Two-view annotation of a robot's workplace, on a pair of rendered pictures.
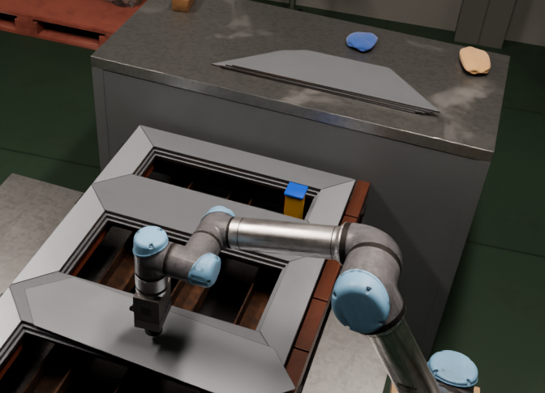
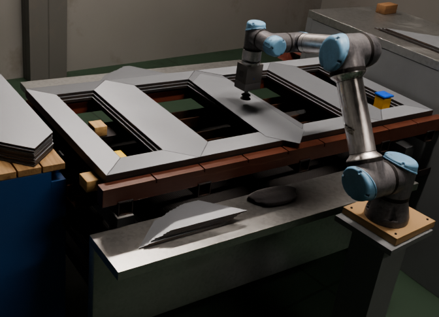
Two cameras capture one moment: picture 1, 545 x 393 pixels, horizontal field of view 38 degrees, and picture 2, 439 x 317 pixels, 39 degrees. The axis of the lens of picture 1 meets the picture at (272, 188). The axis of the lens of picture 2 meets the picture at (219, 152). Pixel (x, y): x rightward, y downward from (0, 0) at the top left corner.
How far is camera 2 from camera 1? 143 cm
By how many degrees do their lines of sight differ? 34
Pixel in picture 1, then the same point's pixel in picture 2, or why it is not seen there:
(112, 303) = (236, 90)
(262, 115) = (389, 57)
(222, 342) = (277, 118)
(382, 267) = (356, 37)
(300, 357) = (317, 142)
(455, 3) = not seen: outside the picture
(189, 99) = not seen: hidden behind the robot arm
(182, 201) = (313, 81)
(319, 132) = (419, 72)
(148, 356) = (234, 107)
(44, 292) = (208, 77)
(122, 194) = (282, 68)
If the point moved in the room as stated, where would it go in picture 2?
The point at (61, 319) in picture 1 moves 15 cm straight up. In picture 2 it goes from (206, 85) to (210, 51)
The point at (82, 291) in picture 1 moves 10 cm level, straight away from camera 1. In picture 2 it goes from (226, 83) to (234, 76)
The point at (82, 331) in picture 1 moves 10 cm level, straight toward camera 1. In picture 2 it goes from (211, 91) to (202, 98)
